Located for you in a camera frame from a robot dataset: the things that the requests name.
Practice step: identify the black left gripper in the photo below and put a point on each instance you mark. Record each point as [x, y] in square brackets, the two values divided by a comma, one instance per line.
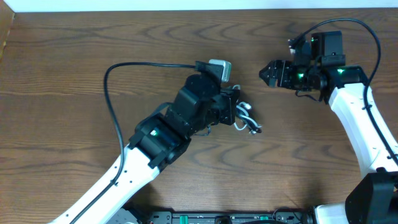
[232, 106]

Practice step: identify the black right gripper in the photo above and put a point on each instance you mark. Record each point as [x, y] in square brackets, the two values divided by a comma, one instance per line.
[275, 66]

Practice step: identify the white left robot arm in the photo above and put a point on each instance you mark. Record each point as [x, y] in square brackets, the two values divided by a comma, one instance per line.
[157, 142]

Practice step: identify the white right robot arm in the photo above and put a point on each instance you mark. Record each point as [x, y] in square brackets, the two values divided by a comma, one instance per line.
[343, 88]

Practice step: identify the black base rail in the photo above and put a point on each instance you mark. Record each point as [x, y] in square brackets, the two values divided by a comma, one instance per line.
[162, 215]

